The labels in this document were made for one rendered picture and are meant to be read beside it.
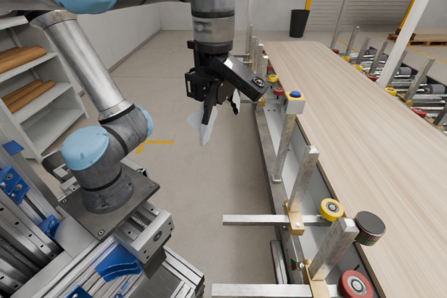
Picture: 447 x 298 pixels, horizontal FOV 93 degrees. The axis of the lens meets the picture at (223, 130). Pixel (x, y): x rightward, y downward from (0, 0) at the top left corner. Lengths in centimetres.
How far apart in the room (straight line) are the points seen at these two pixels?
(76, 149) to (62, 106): 294
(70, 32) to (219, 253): 154
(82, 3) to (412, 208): 113
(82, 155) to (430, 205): 120
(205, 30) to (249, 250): 159
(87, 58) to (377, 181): 115
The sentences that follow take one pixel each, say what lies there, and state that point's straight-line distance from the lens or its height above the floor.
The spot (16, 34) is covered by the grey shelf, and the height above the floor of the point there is 107.
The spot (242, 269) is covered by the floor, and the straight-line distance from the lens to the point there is 173.
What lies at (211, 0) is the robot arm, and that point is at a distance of 38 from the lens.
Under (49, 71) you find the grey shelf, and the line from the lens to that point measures 337.
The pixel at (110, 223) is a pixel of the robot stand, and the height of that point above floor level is 104.
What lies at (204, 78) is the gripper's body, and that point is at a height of 145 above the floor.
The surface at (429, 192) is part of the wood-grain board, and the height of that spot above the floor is 90.
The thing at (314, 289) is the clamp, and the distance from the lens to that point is 83.
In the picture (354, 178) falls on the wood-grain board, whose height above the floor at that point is 90.
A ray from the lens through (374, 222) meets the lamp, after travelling 62.
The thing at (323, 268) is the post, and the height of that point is 96.
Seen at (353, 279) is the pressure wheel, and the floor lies 90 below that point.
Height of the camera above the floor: 162
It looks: 37 degrees down
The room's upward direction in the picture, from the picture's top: straight up
